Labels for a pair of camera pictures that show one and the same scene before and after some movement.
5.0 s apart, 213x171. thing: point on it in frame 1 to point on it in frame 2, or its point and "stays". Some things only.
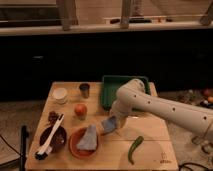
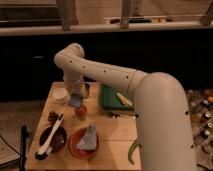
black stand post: [23, 151] stays
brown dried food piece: [53, 117] stays
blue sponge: [109, 124] to [75, 99]
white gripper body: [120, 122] to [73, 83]
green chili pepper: [136, 143] stays
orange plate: [78, 152] stays
